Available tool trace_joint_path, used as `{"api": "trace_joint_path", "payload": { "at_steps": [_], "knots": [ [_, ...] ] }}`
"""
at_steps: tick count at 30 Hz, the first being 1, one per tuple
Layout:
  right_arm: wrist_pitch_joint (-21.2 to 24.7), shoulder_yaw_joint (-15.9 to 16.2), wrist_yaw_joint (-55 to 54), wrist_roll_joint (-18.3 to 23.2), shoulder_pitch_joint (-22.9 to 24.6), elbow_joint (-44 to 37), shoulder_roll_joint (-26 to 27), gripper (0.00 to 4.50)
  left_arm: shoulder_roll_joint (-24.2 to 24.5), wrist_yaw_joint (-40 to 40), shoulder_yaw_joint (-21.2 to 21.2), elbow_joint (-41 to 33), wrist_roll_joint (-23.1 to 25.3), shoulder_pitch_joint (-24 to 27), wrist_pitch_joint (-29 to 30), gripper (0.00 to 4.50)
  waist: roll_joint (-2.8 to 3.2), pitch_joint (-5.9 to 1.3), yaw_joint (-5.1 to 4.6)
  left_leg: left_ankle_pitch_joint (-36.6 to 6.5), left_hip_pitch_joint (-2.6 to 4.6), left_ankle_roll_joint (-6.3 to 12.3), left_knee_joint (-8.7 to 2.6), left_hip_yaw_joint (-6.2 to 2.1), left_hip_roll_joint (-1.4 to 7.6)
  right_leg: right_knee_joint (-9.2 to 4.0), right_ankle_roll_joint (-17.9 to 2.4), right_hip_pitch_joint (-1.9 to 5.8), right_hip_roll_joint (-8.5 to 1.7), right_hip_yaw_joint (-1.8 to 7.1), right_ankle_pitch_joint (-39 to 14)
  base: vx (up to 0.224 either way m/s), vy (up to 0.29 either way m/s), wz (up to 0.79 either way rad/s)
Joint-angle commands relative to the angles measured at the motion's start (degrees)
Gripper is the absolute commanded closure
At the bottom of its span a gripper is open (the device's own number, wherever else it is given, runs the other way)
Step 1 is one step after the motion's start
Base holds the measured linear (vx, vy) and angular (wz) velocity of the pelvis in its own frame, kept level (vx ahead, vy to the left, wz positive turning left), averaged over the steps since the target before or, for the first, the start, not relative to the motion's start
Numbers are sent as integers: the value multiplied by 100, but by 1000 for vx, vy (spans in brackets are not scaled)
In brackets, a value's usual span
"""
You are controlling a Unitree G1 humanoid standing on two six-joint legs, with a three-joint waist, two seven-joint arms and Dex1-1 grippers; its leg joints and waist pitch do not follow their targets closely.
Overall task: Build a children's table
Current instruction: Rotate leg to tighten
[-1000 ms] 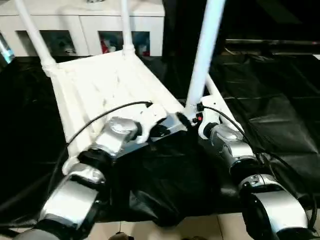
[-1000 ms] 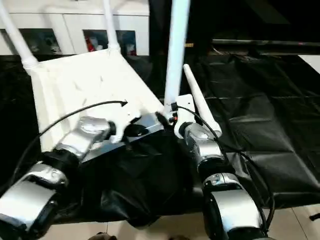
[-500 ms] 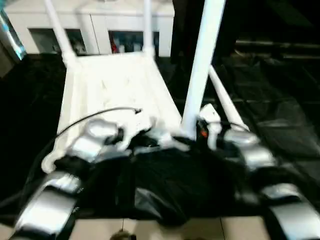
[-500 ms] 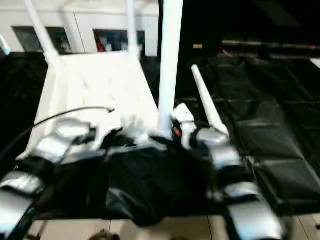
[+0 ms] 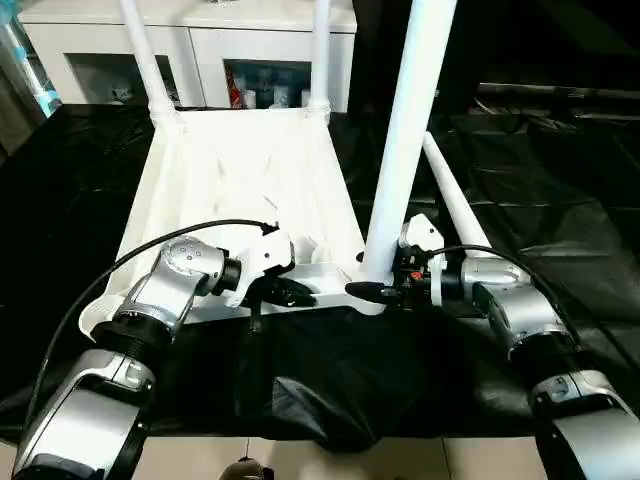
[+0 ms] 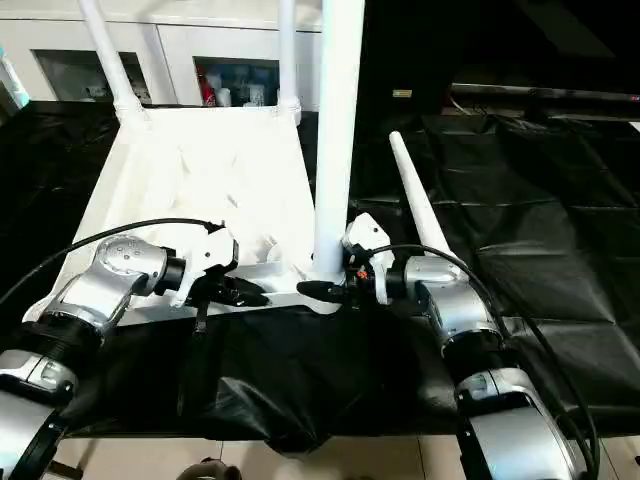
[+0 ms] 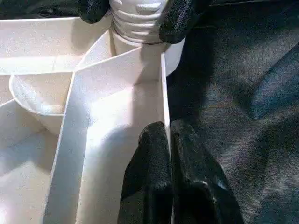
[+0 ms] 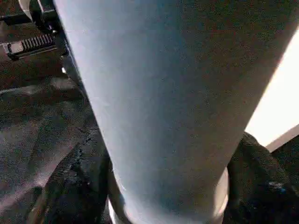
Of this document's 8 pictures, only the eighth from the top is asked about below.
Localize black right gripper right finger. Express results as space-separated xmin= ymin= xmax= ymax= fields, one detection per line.
xmin=223 ymin=131 xmax=299 ymax=224

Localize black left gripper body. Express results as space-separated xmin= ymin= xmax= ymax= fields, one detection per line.
xmin=0 ymin=0 xmax=71 ymax=61

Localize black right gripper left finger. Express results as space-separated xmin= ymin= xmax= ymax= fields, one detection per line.
xmin=41 ymin=130 xmax=115 ymax=224

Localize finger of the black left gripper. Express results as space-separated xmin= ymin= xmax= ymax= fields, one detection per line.
xmin=61 ymin=53 xmax=87 ymax=101

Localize white plastic table top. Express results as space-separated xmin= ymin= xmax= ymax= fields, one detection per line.
xmin=106 ymin=30 xmax=299 ymax=224

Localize white plastic table leg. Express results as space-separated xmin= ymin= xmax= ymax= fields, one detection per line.
xmin=52 ymin=0 xmax=299 ymax=224

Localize black work mat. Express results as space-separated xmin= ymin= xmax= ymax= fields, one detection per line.
xmin=0 ymin=14 xmax=299 ymax=224

